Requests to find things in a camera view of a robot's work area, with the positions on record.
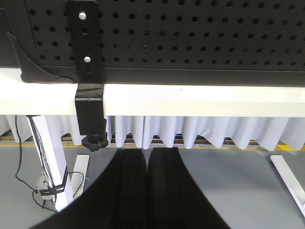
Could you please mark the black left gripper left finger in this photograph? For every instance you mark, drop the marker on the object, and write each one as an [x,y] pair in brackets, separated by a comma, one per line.
[130,212]

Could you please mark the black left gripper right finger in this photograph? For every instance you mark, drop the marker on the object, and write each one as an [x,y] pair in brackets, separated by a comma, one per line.
[164,210]

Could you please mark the white table leg left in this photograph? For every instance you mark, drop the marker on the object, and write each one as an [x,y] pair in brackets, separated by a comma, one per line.
[66,184]

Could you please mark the white table leg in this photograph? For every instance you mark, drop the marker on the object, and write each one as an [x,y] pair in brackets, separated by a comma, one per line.
[66,184]
[291,182]

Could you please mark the grey power adapter box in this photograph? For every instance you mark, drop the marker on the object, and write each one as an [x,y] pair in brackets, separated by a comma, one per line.
[43,189]

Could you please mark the white pleated curtain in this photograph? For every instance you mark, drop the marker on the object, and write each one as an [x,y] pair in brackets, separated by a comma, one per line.
[266,131]

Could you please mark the white table leg right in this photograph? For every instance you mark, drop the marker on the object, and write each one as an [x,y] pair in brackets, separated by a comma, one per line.
[291,182]

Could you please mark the white table top edge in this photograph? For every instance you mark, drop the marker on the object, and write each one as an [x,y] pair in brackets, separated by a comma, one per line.
[20,98]

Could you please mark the black perforated pegboard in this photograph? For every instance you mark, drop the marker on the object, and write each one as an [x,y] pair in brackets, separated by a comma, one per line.
[187,42]

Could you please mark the black table clamp bracket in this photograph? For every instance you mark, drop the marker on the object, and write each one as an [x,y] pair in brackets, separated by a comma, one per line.
[83,23]

